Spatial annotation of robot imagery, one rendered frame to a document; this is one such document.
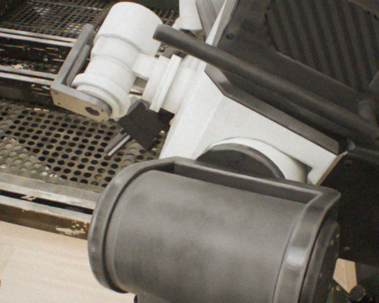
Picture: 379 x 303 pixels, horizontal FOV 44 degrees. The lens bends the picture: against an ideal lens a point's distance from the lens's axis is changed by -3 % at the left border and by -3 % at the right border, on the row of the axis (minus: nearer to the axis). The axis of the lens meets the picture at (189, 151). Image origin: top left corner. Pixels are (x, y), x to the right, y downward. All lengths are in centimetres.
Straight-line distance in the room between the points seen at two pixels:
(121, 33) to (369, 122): 26
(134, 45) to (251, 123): 18
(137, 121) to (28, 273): 36
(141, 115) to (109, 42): 47
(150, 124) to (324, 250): 73
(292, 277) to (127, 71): 30
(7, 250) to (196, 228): 74
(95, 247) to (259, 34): 20
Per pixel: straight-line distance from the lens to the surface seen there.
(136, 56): 51
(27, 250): 100
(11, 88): 147
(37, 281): 95
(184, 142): 41
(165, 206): 31
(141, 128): 97
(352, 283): 174
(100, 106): 48
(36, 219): 101
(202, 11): 67
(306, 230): 28
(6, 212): 104
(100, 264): 33
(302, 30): 37
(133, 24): 51
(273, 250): 28
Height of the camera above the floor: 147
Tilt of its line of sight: 19 degrees down
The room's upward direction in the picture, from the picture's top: 47 degrees counter-clockwise
